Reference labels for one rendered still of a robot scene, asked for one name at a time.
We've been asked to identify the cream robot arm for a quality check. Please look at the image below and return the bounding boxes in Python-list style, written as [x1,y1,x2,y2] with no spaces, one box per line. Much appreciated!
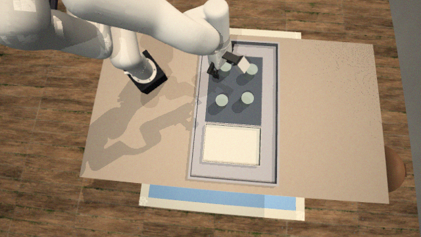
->
[0,0,230,84]

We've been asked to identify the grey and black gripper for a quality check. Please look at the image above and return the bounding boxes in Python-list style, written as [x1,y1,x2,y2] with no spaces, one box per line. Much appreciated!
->
[207,40,235,79]

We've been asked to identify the clear glass cylinder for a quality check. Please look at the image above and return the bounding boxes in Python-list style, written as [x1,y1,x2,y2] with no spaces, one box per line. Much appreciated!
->
[243,64,258,80]
[219,62,232,77]
[239,92,254,107]
[216,94,228,109]

